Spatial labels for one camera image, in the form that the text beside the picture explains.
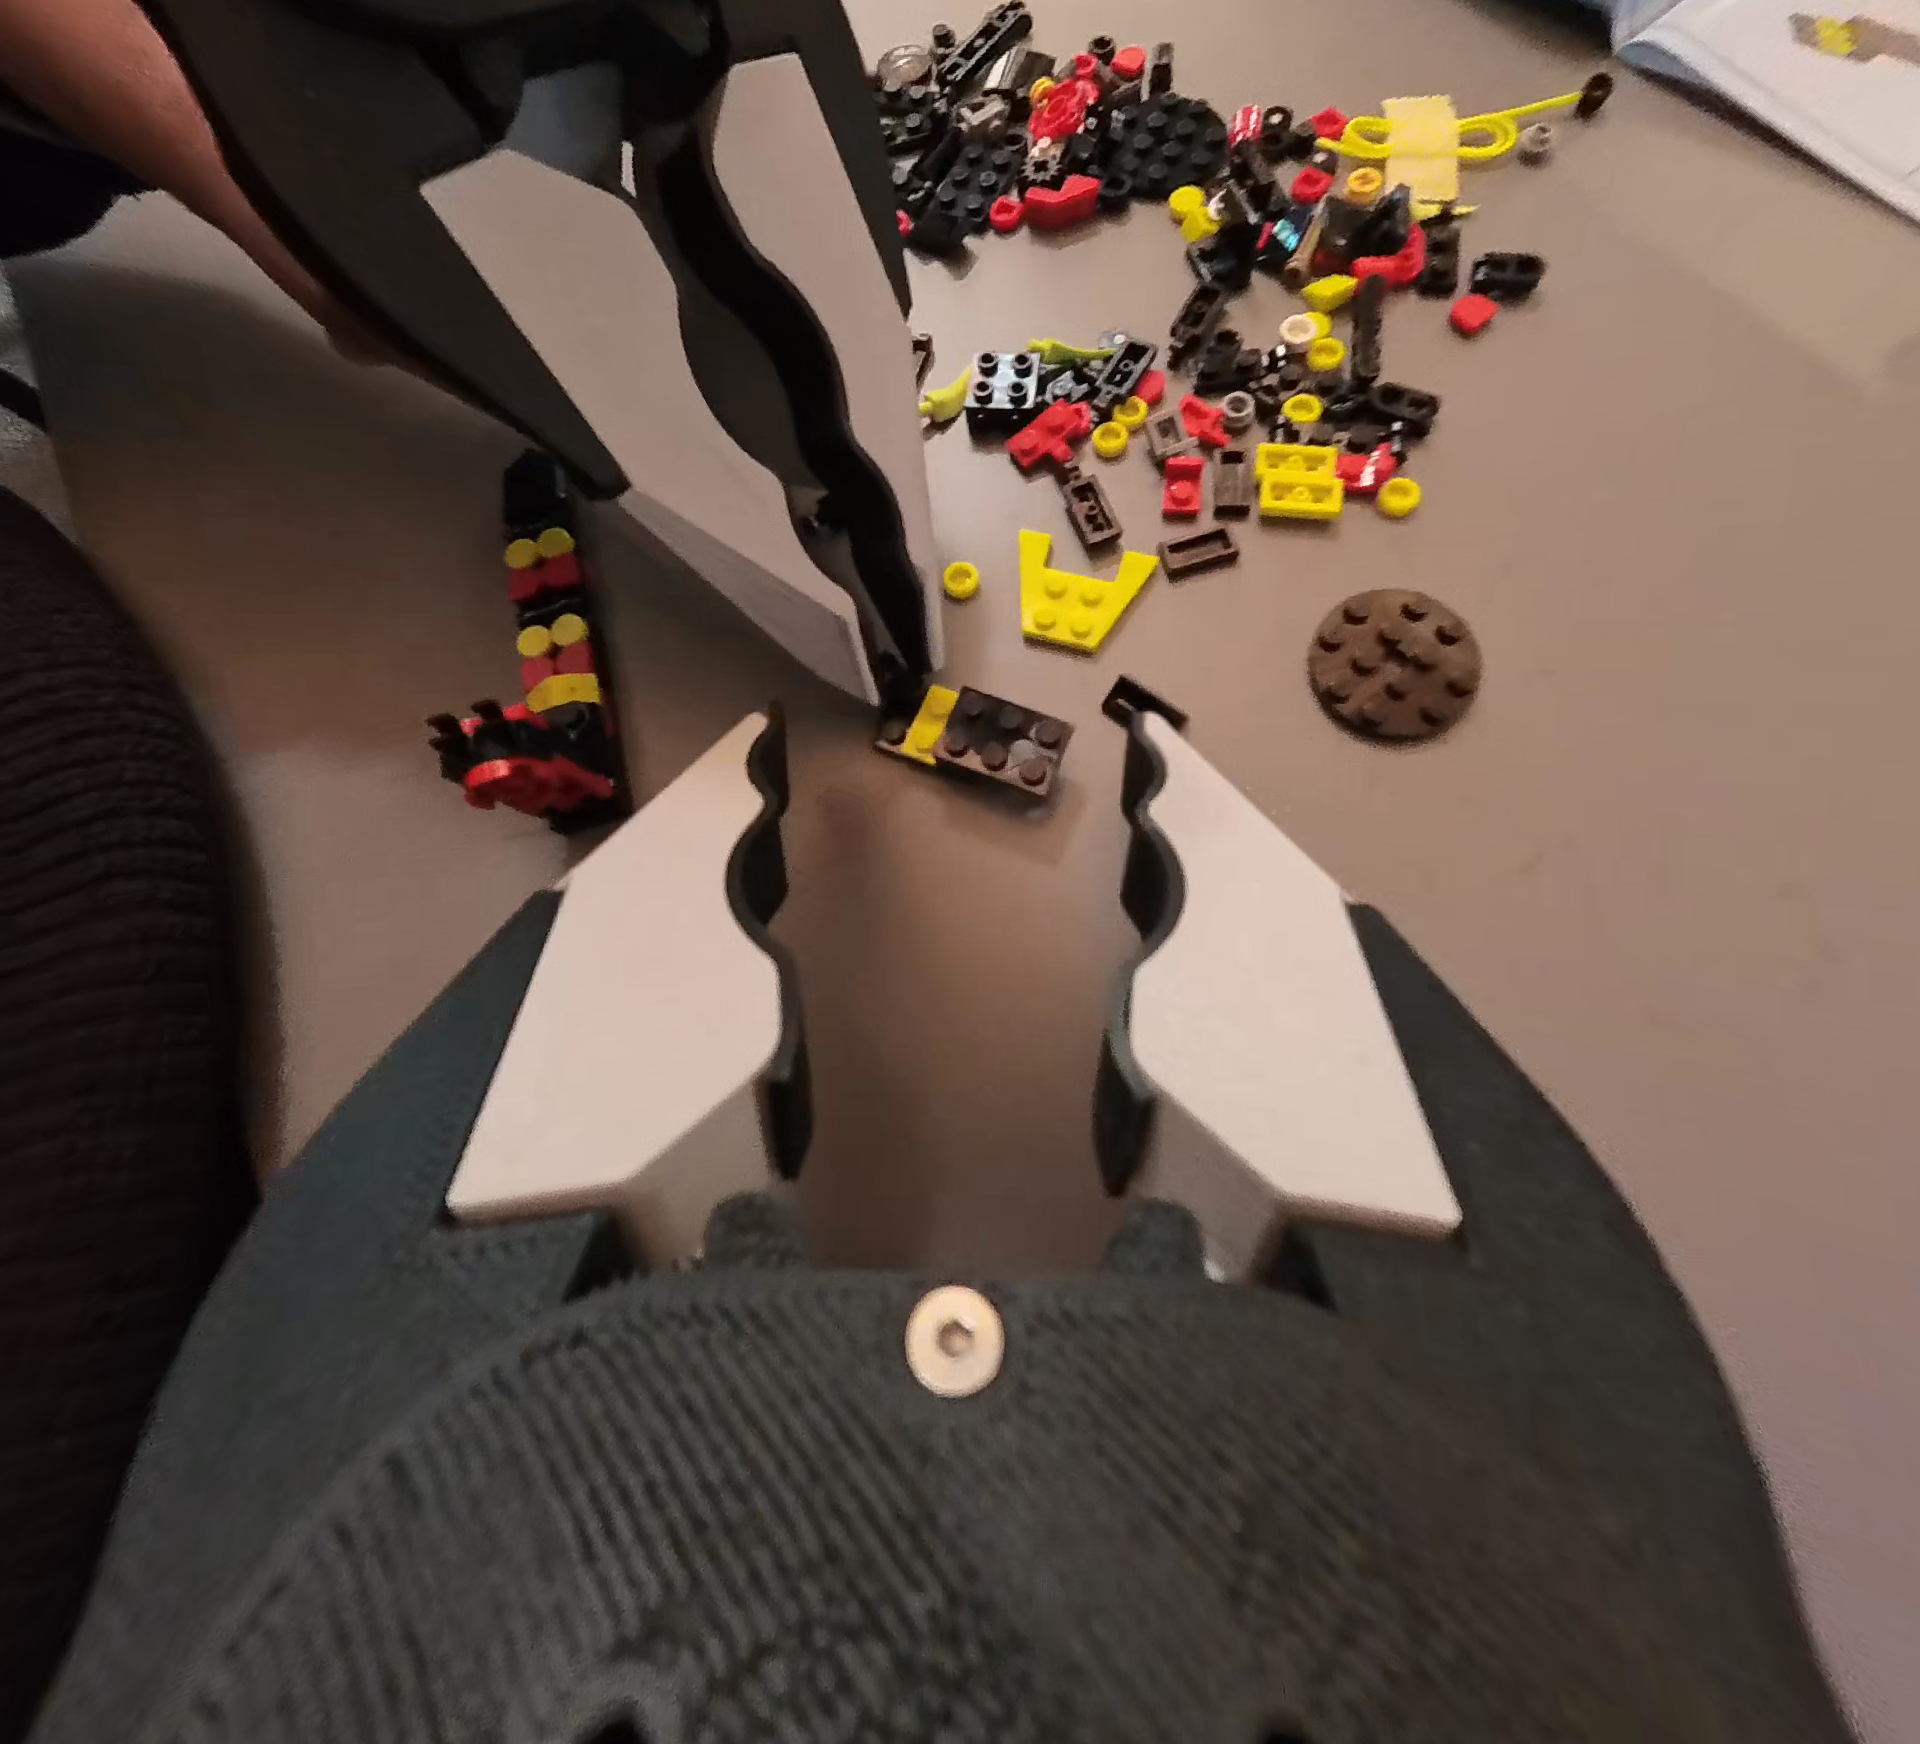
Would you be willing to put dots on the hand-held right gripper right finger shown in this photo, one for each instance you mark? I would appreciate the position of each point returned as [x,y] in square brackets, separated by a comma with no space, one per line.
[1274,1038]

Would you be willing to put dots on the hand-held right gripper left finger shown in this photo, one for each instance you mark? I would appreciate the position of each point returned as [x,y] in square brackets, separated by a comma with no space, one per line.
[631,1008]

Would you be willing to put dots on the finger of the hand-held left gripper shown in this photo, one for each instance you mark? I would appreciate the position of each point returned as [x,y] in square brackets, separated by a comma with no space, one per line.
[840,273]
[586,334]

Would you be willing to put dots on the person's left forearm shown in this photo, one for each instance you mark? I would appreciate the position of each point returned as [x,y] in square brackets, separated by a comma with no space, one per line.
[136,49]

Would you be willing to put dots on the pile of loose lego pieces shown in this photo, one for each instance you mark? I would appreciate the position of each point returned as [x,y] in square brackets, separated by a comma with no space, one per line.
[1141,139]

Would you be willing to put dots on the partly built lego model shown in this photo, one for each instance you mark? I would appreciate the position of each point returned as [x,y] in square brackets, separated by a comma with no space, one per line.
[556,664]

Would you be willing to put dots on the small dark studded lego plate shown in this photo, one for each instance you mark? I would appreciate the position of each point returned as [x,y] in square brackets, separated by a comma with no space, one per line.
[1092,500]

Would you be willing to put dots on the dark round lego plate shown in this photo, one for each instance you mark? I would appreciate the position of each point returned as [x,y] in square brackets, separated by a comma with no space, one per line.
[1395,664]

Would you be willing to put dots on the yellow wedge lego plate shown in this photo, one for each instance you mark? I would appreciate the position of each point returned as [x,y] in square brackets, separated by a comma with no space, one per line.
[1073,595]

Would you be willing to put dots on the small dark flat lego tile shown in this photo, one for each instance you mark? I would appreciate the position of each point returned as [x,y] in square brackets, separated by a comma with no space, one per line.
[1199,555]

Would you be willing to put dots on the person's dark knit clothing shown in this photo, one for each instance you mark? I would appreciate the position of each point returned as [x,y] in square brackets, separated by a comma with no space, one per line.
[106,1024]

